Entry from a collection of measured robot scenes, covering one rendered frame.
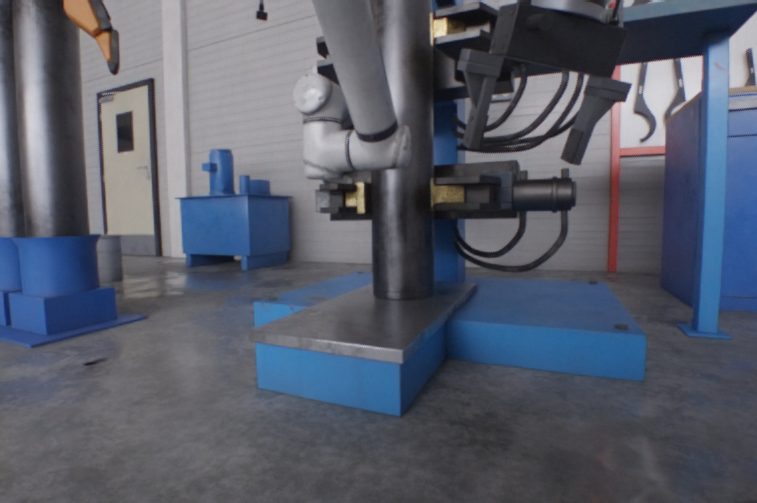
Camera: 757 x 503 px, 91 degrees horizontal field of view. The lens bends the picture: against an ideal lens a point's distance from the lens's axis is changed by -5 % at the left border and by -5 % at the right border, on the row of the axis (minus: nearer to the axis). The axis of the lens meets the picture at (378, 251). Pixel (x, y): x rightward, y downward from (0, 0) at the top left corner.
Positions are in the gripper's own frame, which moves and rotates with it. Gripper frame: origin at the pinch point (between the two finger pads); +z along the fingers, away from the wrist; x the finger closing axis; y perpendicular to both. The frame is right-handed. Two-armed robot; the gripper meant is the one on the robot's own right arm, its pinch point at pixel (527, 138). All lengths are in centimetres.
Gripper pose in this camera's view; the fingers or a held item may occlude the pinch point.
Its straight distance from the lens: 51.7
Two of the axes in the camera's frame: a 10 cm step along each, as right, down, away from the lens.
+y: 1.1, 4.7, -8.7
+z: -1.6, 8.8, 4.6
